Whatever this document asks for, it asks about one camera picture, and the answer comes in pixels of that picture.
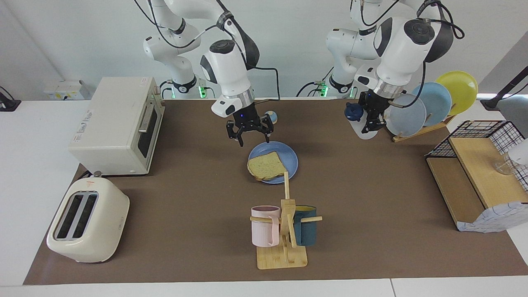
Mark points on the black clamp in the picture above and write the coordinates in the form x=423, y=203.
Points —
x=8, y=105

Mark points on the blue round plate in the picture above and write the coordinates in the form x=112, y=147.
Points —
x=288, y=156

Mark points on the white rounded object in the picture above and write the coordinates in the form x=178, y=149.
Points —
x=520, y=152

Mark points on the toasted bread slice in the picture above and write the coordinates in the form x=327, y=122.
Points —
x=267, y=167

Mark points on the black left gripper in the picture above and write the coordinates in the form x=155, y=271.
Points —
x=373, y=102

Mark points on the white toaster oven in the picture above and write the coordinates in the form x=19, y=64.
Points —
x=111, y=132

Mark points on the brown table mat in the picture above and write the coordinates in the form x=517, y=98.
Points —
x=185, y=206

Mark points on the grey rounded object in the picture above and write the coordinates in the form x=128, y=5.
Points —
x=515, y=109

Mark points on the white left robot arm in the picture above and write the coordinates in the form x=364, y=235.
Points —
x=396, y=53

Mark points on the wooden plate rack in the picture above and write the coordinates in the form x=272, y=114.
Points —
x=416, y=134

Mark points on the wooden mug rack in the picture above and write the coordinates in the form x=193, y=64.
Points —
x=282, y=258

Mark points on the cream two-slot toaster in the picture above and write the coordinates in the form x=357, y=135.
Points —
x=103, y=222

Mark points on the clear glass cup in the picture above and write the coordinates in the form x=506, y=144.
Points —
x=504, y=167

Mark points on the small blue bell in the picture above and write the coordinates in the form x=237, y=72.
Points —
x=273, y=117

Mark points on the wooden shelf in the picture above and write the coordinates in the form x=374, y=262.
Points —
x=478, y=173

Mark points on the teal mug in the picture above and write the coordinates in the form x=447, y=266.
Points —
x=307, y=231

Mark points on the light blue plate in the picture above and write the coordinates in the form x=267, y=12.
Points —
x=437, y=101

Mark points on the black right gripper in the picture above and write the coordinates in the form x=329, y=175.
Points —
x=246, y=119

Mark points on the pale grey plate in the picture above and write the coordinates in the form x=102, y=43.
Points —
x=408, y=119

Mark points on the white socket box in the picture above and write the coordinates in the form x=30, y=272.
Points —
x=66, y=90

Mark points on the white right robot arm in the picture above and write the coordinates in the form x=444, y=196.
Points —
x=227, y=66

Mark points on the pink mug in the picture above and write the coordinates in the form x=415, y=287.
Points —
x=264, y=231

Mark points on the black stand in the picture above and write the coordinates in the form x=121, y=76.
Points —
x=491, y=102

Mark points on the yellow plate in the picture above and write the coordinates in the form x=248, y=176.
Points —
x=462, y=88

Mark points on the white bottle with blue cap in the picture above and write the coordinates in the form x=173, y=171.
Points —
x=354, y=111

